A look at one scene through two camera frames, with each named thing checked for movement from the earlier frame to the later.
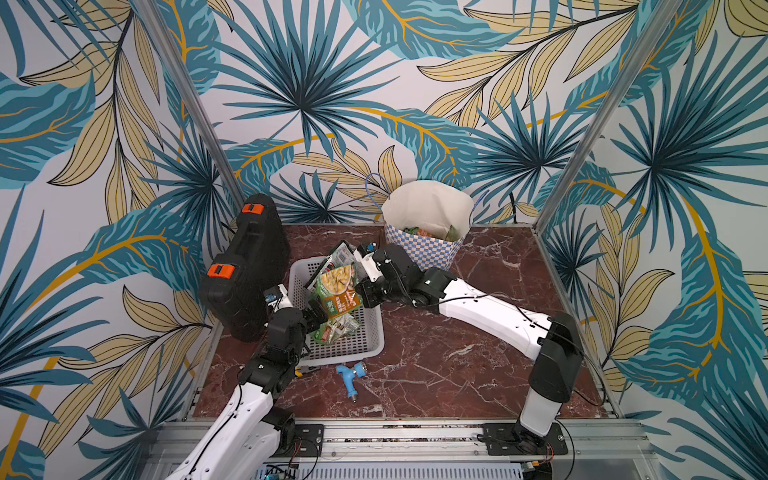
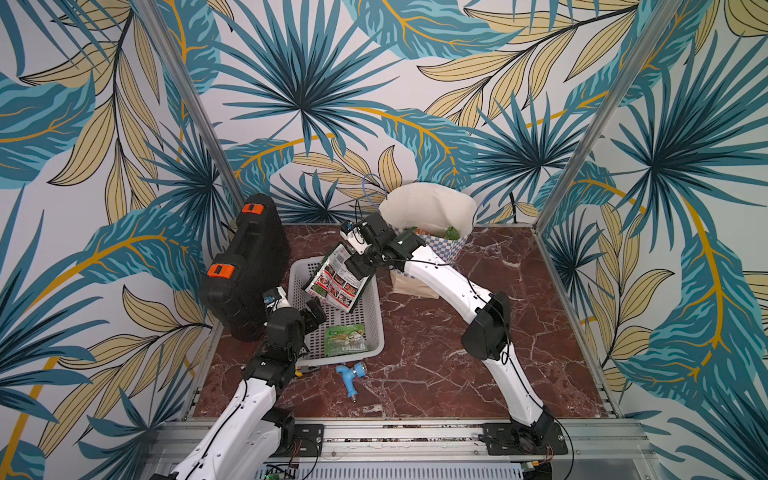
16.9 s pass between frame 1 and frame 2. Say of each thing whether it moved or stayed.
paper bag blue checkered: stayed
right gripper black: moved
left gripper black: stayed
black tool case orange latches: stayed
